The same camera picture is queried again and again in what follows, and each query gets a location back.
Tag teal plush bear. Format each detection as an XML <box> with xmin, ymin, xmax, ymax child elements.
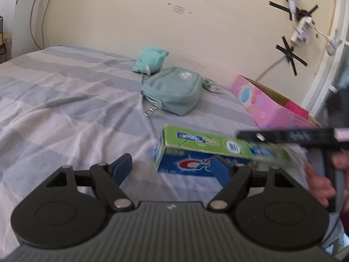
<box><xmin>132</xmin><ymin>46</ymin><xmax>169</xmax><ymax>75</ymax></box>

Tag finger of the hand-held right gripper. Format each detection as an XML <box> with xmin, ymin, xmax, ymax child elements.
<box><xmin>236</xmin><ymin>128</ymin><xmax>336</xmax><ymax>146</ymax></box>

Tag person's right hand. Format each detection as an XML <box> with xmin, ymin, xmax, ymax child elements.
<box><xmin>304</xmin><ymin>151</ymin><xmax>349</xmax><ymax>208</ymax></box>

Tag white framed window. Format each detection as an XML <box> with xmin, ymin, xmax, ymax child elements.
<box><xmin>301</xmin><ymin>0</ymin><xmax>349</xmax><ymax>131</ymax></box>

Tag white power strip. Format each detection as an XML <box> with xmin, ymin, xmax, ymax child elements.
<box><xmin>290</xmin><ymin>16</ymin><xmax>314</xmax><ymax>45</ymax></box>

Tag white power cable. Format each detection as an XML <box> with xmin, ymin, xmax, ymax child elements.
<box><xmin>255</xmin><ymin>56</ymin><xmax>287</xmax><ymax>82</ymax></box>

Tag wooden bedside cabinet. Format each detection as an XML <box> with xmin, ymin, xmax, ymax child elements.
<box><xmin>0</xmin><ymin>31</ymin><xmax>13</xmax><ymax>62</ymax></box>

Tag blue green toothpaste box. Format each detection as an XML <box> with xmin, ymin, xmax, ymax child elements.
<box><xmin>153</xmin><ymin>125</ymin><xmax>293</xmax><ymax>179</ymax></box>

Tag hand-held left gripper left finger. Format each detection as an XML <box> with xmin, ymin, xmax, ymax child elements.
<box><xmin>46</xmin><ymin>153</ymin><xmax>135</xmax><ymax>212</ymax></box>

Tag pink biscuit tin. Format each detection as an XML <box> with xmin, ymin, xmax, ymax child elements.
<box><xmin>231</xmin><ymin>74</ymin><xmax>323</xmax><ymax>131</ymax></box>

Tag teal pouch bag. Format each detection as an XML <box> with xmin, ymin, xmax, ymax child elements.
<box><xmin>140</xmin><ymin>66</ymin><xmax>204</xmax><ymax>119</ymax></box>

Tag hanging wall cables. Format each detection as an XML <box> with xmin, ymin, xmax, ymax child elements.
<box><xmin>29</xmin><ymin>0</ymin><xmax>53</xmax><ymax>51</ymax></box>

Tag striped bed sheet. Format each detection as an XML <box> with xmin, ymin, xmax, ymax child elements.
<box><xmin>0</xmin><ymin>44</ymin><xmax>349</xmax><ymax>254</ymax></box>

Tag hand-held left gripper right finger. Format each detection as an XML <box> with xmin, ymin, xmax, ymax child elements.
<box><xmin>208</xmin><ymin>155</ymin><xmax>298</xmax><ymax>212</ymax></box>

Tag black tape cross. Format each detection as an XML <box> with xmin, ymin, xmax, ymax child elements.
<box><xmin>275</xmin><ymin>36</ymin><xmax>308</xmax><ymax>76</ymax></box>
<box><xmin>269</xmin><ymin>0</ymin><xmax>319</xmax><ymax>21</ymax></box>

